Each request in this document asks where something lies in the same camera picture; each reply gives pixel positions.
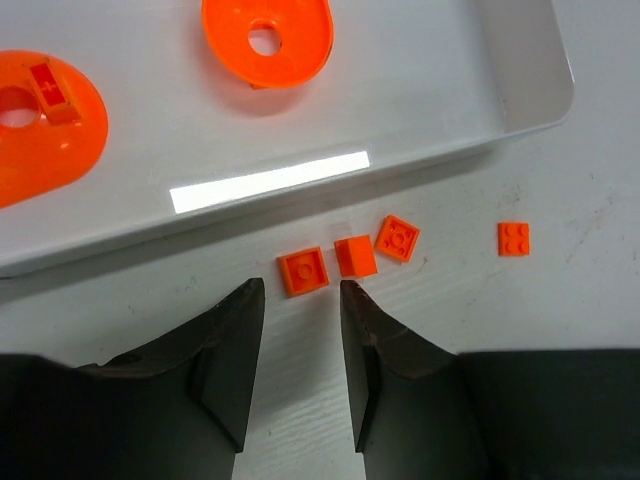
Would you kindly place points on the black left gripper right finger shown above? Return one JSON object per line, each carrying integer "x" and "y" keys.
{"x": 375, "y": 343}

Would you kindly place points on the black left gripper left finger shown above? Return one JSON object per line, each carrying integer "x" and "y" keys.
{"x": 219, "y": 349}

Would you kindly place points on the small orange lego bracket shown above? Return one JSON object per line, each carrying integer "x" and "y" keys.
{"x": 355, "y": 256}

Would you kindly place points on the small orange lego plate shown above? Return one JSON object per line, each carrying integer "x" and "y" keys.
{"x": 303, "y": 271}

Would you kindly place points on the small orange square lego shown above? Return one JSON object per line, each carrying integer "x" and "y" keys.
{"x": 397, "y": 238}

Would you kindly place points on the orange round disc piece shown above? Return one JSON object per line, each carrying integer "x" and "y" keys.
{"x": 270, "y": 43}

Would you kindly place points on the white compartment tray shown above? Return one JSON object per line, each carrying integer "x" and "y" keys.
{"x": 190, "y": 143}

